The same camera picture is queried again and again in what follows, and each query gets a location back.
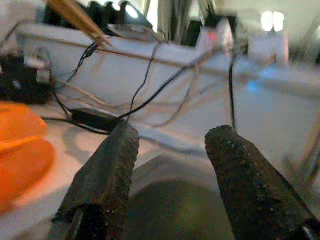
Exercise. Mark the white box with red light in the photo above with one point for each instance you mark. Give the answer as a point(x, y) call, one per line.
point(212, 37)

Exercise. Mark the black power strip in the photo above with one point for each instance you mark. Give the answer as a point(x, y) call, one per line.
point(25, 90)

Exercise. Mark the steel kitchen sink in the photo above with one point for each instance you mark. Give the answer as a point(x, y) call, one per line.
point(175, 212)

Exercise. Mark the black power adapter brick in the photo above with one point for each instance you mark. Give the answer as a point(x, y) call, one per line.
point(95, 118)

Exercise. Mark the orange bowl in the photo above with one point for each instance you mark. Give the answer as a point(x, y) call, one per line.
point(20, 122)

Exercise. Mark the orange plate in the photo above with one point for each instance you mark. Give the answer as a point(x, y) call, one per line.
point(25, 170)

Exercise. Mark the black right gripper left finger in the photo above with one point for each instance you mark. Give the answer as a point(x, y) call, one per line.
point(105, 180)

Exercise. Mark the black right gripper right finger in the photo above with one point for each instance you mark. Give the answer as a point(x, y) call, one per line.
point(250, 190)

